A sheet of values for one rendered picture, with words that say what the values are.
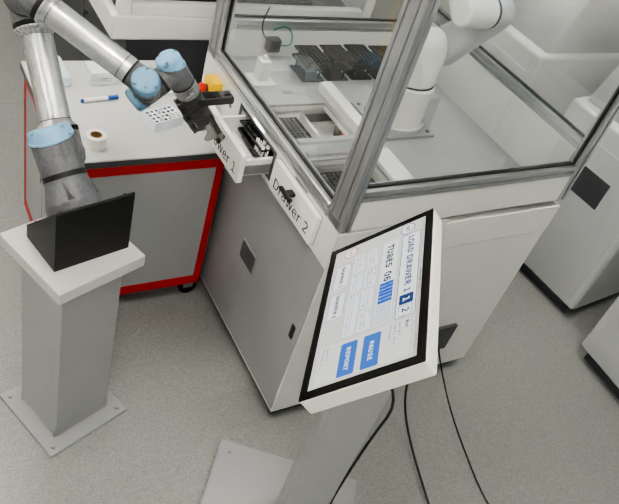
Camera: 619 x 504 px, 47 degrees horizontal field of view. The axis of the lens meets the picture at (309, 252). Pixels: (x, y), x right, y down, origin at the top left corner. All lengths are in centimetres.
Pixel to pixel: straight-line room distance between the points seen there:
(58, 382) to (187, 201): 79
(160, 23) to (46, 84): 99
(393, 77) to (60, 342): 119
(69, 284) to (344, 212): 76
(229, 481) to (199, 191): 102
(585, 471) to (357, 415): 151
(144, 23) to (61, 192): 122
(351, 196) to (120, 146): 88
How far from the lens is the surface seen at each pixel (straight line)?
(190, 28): 308
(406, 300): 158
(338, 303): 172
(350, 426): 190
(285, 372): 248
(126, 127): 256
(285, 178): 222
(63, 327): 213
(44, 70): 213
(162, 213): 264
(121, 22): 297
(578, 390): 346
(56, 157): 195
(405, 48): 174
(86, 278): 199
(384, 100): 181
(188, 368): 279
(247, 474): 253
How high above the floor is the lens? 218
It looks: 40 degrees down
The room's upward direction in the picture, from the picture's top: 20 degrees clockwise
